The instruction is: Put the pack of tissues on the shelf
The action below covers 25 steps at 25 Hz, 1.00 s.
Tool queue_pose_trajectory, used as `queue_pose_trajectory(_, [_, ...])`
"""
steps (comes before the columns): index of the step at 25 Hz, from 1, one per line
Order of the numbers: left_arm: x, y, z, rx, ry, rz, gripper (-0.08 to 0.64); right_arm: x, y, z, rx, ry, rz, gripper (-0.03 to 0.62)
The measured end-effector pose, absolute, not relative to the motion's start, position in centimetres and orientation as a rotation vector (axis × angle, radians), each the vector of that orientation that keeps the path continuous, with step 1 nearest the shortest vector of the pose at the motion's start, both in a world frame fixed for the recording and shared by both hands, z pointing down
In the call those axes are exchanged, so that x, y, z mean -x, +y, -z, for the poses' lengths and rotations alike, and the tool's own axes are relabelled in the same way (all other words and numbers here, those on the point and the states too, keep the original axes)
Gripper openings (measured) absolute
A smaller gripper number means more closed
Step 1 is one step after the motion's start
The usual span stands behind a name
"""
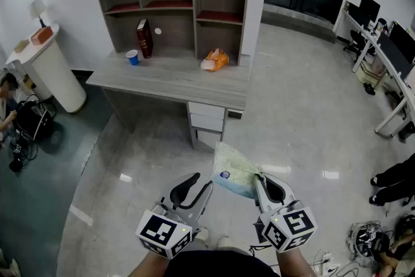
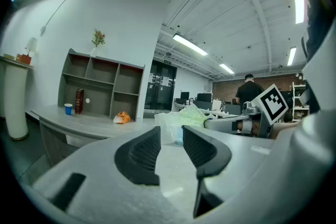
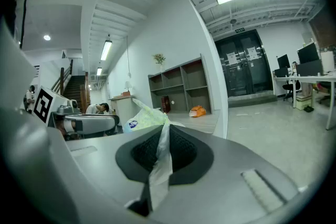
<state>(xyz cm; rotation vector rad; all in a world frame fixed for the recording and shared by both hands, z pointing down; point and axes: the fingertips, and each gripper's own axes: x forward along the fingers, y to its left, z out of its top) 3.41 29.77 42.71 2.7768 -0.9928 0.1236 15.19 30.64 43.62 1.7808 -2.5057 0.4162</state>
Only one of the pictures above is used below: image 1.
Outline white table lamp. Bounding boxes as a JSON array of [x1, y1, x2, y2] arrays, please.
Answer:
[[27, 0, 49, 29]]

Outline grey wooden desk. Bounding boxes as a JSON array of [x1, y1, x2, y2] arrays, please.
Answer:
[[85, 47, 252, 151]]

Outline dark red book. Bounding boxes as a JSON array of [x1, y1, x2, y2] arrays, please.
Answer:
[[136, 18, 154, 60]]

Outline white round pedestal table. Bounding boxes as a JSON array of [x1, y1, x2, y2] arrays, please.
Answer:
[[5, 22, 88, 115]]

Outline grey wooden shelf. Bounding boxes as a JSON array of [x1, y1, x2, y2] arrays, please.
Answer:
[[93, 0, 252, 67]]

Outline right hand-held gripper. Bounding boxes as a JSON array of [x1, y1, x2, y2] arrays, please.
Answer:
[[254, 173, 318, 254]]

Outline white desk drawer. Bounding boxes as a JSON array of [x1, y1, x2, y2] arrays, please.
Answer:
[[189, 113, 225, 133], [195, 128, 223, 151], [187, 101, 226, 120]]

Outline long white office desk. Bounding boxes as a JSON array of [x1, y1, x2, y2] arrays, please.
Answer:
[[333, 0, 415, 139]]

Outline black cables on floor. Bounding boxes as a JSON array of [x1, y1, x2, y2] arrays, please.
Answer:
[[6, 136, 40, 173]]

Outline person's left forearm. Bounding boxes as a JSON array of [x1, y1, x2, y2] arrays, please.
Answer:
[[127, 248, 171, 277]]

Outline white power strip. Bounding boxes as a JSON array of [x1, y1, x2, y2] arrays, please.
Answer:
[[310, 250, 342, 274]]

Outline person's white shoe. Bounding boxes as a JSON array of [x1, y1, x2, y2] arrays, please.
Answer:
[[216, 235, 233, 250], [194, 226, 210, 242]]

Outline headset rig with cables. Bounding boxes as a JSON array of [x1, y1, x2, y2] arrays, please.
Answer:
[[346, 219, 392, 265]]

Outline orange box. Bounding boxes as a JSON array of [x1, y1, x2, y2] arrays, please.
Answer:
[[30, 26, 54, 46]]

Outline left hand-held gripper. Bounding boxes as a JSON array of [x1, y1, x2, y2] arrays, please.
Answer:
[[135, 172, 214, 259]]

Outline black bag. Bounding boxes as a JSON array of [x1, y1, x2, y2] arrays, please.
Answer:
[[14, 93, 58, 142]]

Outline person's right forearm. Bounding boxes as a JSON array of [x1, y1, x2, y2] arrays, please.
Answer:
[[276, 247, 318, 277]]

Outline black computer monitor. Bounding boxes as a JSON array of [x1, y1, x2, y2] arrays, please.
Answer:
[[357, 0, 382, 27], [377, 31, 415, 79], [388, 21, 415, 65]]

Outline person's dark shirt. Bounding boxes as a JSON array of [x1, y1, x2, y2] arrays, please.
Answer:
[[164, 248, 280, 277]]

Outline orange plastic bag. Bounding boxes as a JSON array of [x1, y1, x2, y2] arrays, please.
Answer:
[[200, 48, 230, 73]]

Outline blue paper cup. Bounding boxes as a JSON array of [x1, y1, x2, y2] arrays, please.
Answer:
[[125, 49, 140, 67]]

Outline black office chair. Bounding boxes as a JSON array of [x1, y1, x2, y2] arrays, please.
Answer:
[[342, 29, 368, 63]]

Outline white plastic pack of tissues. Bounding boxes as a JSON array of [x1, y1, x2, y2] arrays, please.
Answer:
[[211, 141, 262, 199]]

